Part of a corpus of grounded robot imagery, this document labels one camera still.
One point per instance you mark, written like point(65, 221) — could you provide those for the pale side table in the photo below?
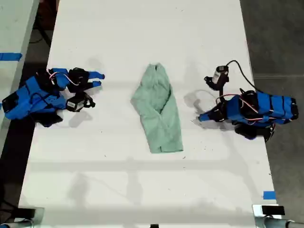
point(14, 28)

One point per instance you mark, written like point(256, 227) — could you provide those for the short blue tape strip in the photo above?
point(269, 195)

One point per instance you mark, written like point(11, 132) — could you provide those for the metal table clamp plate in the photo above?
point(39, 216)
point(257, 213)

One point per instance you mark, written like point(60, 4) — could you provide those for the small black box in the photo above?
point(26, 213)
point(273, 210)

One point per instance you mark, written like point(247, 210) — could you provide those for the pale green T-shirt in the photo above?
point(161, 114)

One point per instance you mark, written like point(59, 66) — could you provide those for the long blue tape strip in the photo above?
point(9, 56)

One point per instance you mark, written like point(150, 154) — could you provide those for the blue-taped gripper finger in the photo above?
point(206, 116)
point(95, 84)
point(96, 75)

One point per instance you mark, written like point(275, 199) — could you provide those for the blue and black robot arm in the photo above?
point(35, 95)
point(270, 107)

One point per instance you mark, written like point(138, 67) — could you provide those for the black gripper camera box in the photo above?
point(76, 103)
point(222, 74)

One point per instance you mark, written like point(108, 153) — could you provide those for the grey metal pipe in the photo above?
point(280, 224)

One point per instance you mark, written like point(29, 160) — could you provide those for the small black clip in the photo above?
point(154, 226)

